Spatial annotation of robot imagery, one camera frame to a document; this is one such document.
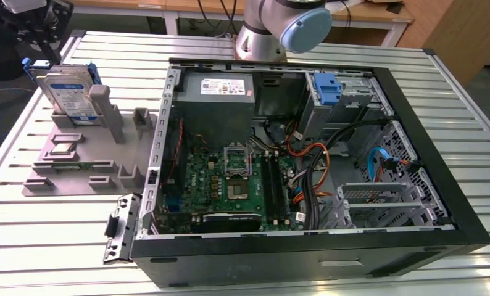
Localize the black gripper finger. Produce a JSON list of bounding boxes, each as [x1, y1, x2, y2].
[[37, 36, 61, 63]]

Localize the hard disk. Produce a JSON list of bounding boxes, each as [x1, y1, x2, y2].
[[21, 57, 104, 126]]

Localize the metal disk bay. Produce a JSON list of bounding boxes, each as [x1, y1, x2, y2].
[[324, 181, 451, 231]]

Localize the black office chair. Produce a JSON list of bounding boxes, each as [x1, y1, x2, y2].
[[0, 12, 29, 81]]

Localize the silver CPU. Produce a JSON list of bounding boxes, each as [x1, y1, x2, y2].
[[51, 144, 77, 155]]

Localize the grey parts rack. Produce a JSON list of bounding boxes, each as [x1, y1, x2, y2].
[[21, 85, 159, 197]]

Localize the green RAM stick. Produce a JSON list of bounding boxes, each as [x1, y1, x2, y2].
[[51, 162, 96, 171]]

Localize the grey power supply unit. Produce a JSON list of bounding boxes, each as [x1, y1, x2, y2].
[[173, 72, 256, 146]]

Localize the metal socket cover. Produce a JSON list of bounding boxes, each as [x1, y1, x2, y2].
[[223, 144, 255, 179]]

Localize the green motherboard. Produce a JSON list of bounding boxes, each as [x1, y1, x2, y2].
[[157, 147, 307, 234]]

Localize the grey expansion card retainer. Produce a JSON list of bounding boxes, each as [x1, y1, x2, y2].
[[103, 192, 145, 266]]

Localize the CPU socket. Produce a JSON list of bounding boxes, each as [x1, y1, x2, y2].
[[227, 180, 260, 201]]

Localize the blue drive bay latch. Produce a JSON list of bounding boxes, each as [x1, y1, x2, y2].
[[312, 72, 343, 105]]

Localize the black RAM slot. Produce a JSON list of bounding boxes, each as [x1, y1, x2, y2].
[[263, 151, 279, 225]]

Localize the black graphics card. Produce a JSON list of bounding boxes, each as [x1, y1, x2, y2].
[[192, 212, 264, 234]]

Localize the metal optical drive cage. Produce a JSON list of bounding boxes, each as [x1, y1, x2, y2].
[[300, 70, 394, 142]]

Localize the black open PC case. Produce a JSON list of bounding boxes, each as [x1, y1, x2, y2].
[[128, 57, 490, 289]]

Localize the brown wooden cabinet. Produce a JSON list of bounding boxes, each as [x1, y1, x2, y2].
[[400, 0, 490, 90]]

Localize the power supply wire bundle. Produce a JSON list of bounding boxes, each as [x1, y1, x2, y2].
[[248, 134, 288, 152]]

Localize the orange power wires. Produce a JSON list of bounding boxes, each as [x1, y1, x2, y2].
[[286, 143, 332, 204]]

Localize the black cable bundle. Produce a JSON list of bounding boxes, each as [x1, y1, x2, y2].
[[302, 118, 398, 231]]

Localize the blue SATA wire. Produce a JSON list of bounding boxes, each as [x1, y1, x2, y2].
[[367, 147, 394, 183]]

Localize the disk power wire black plug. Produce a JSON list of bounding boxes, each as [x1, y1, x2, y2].
[[382, 157, 424, 175]]

